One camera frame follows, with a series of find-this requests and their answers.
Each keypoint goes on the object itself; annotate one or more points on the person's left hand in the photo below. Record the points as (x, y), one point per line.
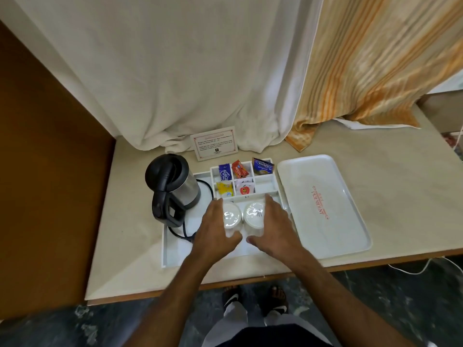
(211, 236)

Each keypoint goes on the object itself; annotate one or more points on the person's right hand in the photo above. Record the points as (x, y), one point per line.
(278, 234)

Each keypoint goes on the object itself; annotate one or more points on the person's right thumb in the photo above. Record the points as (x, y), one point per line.
(256, 242)

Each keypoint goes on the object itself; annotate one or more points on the person's left thumb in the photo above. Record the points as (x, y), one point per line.
(231, 242)

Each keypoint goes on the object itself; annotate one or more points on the white covered cup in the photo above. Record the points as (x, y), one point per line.
(254, 215)
(232, 216)

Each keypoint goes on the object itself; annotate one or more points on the person's right forearm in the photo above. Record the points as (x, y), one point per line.
(332, 303)

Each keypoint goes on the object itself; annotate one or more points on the person's left forearm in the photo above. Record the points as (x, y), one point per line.
(177, 299)

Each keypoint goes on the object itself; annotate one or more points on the black sandal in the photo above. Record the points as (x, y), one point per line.
(276, 301)
(231, 297)

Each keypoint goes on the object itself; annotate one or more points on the yellow sachet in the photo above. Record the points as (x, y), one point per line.
(225, 188)

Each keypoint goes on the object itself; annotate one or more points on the white sachet with red print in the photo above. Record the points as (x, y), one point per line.
(245, 188)

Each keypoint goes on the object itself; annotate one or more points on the white compartment organizer tray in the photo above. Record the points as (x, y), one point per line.
(269, 184)

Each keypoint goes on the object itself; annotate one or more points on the small blue sachet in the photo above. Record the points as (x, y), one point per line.
(225, 172)

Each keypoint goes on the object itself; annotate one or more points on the white trousers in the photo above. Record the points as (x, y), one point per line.
(238, 316)

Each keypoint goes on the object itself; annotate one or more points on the white rectangular serving tray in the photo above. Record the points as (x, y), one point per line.
(325, 209)

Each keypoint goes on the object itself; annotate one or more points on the blue tea bag packet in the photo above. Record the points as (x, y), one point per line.
(263, 166)

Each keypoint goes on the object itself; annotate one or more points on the black and steel electric kettle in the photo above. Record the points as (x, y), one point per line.
(173, 184)

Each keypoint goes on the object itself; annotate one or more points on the dark shirt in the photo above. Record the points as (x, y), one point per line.
(260, 337)

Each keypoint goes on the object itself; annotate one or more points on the white framed notice card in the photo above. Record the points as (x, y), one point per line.
(214, 143)

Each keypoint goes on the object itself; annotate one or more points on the white folded cloth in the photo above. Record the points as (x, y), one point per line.
(376, 124)

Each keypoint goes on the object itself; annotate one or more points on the white curtain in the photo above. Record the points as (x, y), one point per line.
(173, 61)

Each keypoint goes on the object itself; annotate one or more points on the brown wooden panel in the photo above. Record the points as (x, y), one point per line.
(47, 177)

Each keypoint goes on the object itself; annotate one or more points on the orange striped curtain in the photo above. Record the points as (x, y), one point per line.
(376, 61)

